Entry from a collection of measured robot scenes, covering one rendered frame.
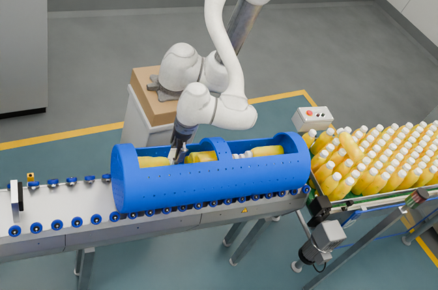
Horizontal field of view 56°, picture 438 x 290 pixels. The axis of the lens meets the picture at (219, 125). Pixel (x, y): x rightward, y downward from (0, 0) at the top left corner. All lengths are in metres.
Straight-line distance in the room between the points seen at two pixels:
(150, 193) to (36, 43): 1.54
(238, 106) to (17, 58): 1.81
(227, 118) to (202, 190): 0.40
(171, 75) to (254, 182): 0.63
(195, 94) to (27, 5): 1.53
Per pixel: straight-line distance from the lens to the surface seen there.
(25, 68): 3.02
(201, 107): 1.44
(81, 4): 4.37
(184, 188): 1.70
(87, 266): 2.27
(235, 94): 1.48
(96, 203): 1.89
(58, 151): 3.19
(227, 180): 1.77
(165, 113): 2.03
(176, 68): 1.95
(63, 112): 3.43
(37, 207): 1.88
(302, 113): 2.35
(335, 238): 2.27
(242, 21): 1.76
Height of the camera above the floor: 2.56
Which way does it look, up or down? 45 degrees down
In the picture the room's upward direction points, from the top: 24 degrees clockwise
